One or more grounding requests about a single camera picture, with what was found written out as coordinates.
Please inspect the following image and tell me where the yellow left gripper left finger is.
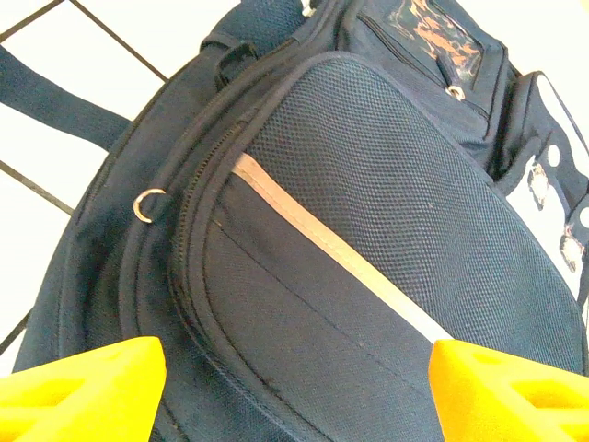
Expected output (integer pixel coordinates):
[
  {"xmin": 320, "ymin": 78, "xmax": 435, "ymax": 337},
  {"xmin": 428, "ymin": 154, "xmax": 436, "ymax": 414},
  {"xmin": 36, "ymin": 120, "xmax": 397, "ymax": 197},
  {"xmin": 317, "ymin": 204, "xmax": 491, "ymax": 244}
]
[{"xmin": 0, "ymin": 335, "xmax": 167, "ymax": 442}]

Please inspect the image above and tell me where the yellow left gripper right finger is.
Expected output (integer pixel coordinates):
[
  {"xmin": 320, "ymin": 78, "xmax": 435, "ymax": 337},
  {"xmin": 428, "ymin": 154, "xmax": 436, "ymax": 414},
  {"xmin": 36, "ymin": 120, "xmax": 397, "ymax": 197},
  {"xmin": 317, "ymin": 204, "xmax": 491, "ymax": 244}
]
[{"xmin": 427, "ymin": 339, "xmax": 589, "ymax": 442}]

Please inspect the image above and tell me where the navy blue backpack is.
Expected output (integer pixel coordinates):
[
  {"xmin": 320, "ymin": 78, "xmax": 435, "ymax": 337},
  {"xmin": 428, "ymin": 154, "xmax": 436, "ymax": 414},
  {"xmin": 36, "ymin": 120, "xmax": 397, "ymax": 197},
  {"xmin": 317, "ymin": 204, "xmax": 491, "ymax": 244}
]
[{"xmin": 0, "ymin": 0, "xmax": 589, "ymax": 442}]

